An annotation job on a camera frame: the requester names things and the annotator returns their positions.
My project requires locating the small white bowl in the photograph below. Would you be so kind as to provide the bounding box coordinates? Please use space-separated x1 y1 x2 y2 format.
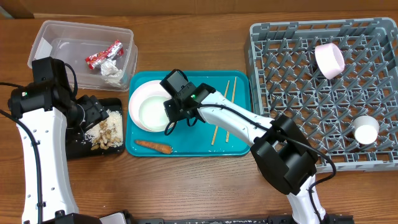
139 96 170 132

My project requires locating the white round plate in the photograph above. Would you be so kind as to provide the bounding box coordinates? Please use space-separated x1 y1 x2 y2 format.
128 80 171 133

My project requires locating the orange carrot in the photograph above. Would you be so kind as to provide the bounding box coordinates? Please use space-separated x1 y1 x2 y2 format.
134 140 172 154

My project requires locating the foil ball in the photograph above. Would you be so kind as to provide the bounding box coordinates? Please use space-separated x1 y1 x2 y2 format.
101 59 123 87

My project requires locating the wooden chopstick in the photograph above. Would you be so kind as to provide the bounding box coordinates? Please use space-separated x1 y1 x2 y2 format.
211 80 230 146
226 77 237 143

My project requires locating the red foil snack wrapper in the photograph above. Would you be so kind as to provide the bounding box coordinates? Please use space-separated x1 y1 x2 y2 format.
85 40 124 70

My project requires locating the large white bowl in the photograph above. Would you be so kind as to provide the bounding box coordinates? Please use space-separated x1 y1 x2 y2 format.
315 43 345 80

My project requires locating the white cup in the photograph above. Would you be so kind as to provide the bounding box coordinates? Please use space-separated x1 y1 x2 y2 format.
352 115 379 144

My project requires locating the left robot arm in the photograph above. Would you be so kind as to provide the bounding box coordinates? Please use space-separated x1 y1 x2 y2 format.
8 57 109 223

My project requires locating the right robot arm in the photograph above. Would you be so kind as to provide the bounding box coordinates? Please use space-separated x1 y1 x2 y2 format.
160 69 327 223

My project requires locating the grey dishwasher rack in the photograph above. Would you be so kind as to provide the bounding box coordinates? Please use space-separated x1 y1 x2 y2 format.
244 17 397 171

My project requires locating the food scraps peanuts rice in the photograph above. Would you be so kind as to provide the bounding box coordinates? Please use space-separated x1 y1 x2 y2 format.
84 110 123 151

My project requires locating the black tray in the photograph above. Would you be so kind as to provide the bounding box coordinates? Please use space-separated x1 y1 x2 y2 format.
65 98 125 160

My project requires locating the teal serving tray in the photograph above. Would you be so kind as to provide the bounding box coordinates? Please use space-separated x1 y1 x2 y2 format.
125 70 251 157

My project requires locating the clear plastic bin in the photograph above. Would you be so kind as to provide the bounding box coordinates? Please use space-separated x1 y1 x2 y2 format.
27 21 137 91

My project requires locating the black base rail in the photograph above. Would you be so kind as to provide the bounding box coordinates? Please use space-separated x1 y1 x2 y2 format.
99 211 355 224

